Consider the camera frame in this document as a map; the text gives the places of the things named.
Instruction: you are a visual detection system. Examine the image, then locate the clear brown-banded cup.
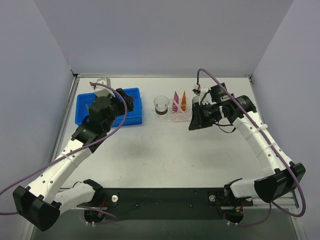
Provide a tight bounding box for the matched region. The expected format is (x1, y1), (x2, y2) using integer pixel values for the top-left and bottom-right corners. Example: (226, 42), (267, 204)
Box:
(192, 96), (200, 106)

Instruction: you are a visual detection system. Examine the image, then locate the orange toothpaste tube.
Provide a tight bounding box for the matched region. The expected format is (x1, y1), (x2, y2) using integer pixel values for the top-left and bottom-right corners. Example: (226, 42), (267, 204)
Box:
(180, 91), (187, 112)

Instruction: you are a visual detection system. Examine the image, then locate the clear acrylic toothbrush holder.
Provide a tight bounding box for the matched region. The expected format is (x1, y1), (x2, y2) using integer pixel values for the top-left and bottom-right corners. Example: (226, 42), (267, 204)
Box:
(167, 98), (192, 122)

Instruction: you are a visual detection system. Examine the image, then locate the pink toothpaste tube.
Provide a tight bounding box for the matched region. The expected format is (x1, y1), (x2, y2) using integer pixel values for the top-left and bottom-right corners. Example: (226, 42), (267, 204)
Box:
(171, 91), (181, 113)

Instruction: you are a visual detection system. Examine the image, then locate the clear blue-tinted cup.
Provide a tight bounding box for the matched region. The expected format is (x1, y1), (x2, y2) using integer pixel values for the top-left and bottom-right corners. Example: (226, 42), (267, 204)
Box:
(153, 95), (170, 119)

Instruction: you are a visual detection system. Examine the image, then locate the white toothbrush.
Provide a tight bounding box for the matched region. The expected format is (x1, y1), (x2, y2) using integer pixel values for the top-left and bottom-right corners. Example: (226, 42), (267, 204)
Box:
(171, 98), (188, 114)

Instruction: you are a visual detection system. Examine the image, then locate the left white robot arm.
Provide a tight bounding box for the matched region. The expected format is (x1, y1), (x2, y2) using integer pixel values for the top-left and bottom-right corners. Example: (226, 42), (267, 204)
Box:
(12, 78), (134, 232)

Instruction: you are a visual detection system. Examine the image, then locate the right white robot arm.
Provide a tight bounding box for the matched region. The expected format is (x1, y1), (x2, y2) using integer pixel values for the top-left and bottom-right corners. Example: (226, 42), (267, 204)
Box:
(188, 85), (306, 203)

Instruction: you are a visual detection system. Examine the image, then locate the clear textured oval tray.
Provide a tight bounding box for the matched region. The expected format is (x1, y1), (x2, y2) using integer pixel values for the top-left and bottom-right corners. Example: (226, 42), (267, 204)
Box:
(154, 102), (192, 122)

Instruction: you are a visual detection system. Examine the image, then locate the blue plastic bin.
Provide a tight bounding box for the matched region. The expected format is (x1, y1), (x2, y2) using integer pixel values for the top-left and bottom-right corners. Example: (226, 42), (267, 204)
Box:
(74, 87), (143, 126)

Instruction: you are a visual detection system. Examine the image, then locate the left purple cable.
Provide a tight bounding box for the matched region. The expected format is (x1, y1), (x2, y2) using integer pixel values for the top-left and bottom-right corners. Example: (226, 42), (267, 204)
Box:
(0, 82), (129, 225)

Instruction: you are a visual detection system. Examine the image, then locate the purple cable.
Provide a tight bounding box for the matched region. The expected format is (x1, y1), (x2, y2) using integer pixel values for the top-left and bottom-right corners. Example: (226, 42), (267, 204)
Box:
(196, 68), (307, 227)
(0, 82), (129, 225)

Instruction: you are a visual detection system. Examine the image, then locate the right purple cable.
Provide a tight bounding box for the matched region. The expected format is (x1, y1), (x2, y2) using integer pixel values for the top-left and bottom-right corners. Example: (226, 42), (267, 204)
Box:
(196, 68), (307, 227)

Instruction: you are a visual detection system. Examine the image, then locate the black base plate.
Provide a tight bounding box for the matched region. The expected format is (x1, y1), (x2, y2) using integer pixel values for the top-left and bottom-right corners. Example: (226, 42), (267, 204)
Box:
(83, 187), (253, 224)

